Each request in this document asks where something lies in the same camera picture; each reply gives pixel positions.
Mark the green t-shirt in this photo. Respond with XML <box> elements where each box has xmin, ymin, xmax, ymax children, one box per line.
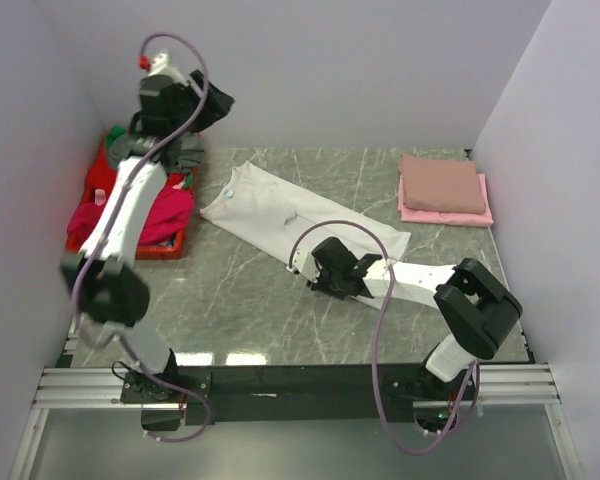
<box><xmin>104</xmin><ymin>125</ymin><xmax>126</xmax><ymax>149</ymax></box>

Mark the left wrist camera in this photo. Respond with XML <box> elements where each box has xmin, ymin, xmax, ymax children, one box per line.
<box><xmin>138</xmin><ymin>50</ymin><xmax>187</xmax><ymax>84</ymax></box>

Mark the magenta t-shirt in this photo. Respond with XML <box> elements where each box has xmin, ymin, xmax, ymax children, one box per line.
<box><xmin>67</xmin><ymin>186</ymin><xmax>194</xmax><ymax>251</ymax></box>

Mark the grey t-shirt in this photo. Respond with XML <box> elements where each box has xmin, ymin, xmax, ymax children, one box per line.
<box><xmin>105</xmin><ymin>133</ymin><xmax>205</xmax><ymax>174</ymax></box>

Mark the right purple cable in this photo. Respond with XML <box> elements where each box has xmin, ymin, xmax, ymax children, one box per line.
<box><xmin>290</xmin><ymin>219</ymin><xmax>481</xmax><ymax>456</ymax></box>

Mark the folded pink t-shirt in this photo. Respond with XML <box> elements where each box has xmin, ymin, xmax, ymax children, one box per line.
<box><xmin>398</xmin><ymin>174</ymin><xmax>494</xmax><ymax>228</ymax></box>

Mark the folded tan t-shirt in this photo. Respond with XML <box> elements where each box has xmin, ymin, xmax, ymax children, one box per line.
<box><xmin>399</xmin><ymin>155</ymin><xmax>486</xmax><ymax>215</ymax></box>

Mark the white t-shirt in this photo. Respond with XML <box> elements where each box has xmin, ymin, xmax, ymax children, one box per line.
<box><xmin>201</xmin><ymin>162</ymin><xmax>410</xmax><ymax>263</ymax></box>

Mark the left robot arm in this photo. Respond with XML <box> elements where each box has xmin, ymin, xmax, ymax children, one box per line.
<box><xmin>60</xmin><ymin>70</ymin><xmax>234</xmax><ymax>383</ymax></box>

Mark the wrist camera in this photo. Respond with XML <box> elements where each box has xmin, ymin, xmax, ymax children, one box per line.
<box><xmin>287</xmin><ymin>249</ymin><xmax>320</xmax><ymax>288</ymax></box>
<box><xmin>138</xmin><ymin>50</ymin><xmax>187</xmax><ymax>84</ymax></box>

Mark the red t-shirt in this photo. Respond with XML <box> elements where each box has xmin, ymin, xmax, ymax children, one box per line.
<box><xmin>80</xmin><ymin>141</ymin><xmax>196</xmax><ymax>204</ymax></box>

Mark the aluminium rail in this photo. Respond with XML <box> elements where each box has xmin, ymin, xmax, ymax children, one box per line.
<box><xmin>32</xmin><ymin>364</ymin><xmax>131</xmax><ymax>409</ymax></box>

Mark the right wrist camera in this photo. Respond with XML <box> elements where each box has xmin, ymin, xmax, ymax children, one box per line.
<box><xmin>287</xmin><ymin>249</ymin><xmax>320</xmax><ymax>288</ymax></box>

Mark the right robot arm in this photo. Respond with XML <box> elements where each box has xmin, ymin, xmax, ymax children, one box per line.
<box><xmin>291</xmin><ymin>237</ymin><xmax>523</xmax><ymax>399</ymax></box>

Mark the black base beam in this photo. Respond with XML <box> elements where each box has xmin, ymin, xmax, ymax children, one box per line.
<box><xmin>120</xmin><ymin>363</ymin><xmax>475</xmax><ymax>431</ymax></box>

